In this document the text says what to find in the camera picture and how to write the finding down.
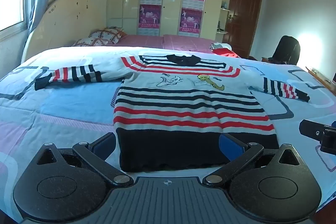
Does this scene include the cream corner shelves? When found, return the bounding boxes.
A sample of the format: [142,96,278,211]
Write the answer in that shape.
[216,0,235,34]

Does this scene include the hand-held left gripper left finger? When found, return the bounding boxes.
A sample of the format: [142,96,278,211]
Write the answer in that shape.
[37,132,134,186]

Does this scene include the blue patterned blanket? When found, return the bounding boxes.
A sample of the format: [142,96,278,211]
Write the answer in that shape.
[0,46,336,224]

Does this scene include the black office chair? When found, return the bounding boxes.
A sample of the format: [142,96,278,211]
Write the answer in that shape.
[262,35,301,65]

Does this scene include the pink bed sheet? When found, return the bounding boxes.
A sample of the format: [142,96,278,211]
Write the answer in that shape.
[115,34,240,58]

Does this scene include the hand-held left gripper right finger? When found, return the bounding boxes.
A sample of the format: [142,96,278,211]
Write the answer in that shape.
[206,133,300,186]

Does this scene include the brown wooden door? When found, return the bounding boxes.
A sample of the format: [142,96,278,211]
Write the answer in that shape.
[224,0,264,58]

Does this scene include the striped knit sweater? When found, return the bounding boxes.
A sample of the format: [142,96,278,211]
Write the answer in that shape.
[34,54,311,172]

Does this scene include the wooden desk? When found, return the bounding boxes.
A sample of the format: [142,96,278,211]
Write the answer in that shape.
[305,65,336,96]

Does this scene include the cream round headboard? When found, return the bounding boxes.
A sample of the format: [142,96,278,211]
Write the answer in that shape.
[21,0,106,63]

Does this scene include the white striped cloth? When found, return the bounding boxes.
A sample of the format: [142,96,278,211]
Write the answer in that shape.
[209,43,232,51]

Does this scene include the patterned pillow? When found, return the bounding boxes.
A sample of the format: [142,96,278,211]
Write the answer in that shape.
[89,28,128,45]
[72,37,114,47]

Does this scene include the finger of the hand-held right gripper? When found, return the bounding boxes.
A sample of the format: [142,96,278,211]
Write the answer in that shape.
[299,119,336,155]

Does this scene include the red garment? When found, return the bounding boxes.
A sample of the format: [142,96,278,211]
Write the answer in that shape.
[211,48,241,58]

